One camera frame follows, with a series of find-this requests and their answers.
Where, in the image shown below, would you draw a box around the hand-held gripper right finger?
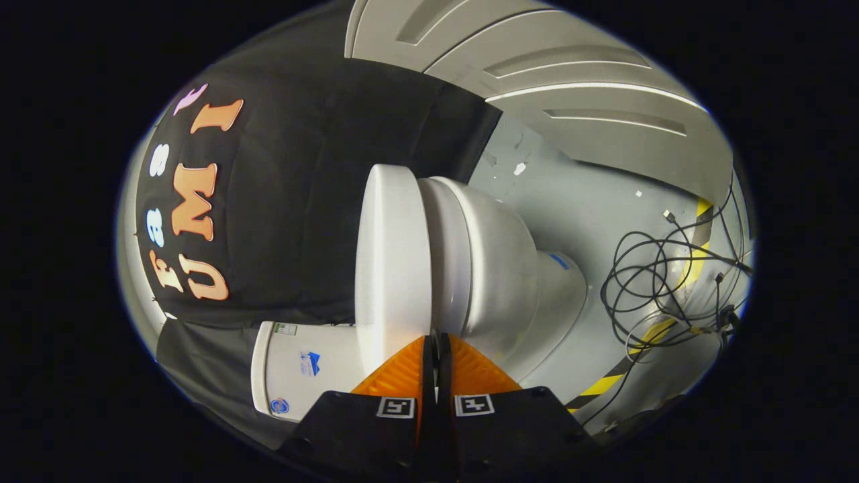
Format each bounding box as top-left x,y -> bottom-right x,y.
436,332 -> 599,483

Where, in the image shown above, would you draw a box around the white toilet seat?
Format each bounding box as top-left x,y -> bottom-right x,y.
417,176 -> 474,337

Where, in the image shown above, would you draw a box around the black backdrop cloth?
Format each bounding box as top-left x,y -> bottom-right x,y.
134,20 -> 504,451

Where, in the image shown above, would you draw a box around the yellow black hazard tape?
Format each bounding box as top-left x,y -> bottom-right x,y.
566,197 -> 715,414

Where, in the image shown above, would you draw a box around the white toilet with tank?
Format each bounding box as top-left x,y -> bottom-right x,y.
251,178 -> 589,423

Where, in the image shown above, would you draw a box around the tangled black cables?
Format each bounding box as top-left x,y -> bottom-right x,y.
578,171 -> 754,431

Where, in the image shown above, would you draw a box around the white toilet lid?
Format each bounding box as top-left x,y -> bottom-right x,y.
354,164 -> 434,388

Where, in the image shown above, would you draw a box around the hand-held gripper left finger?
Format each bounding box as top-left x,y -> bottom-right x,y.
279,333 -> 437,483

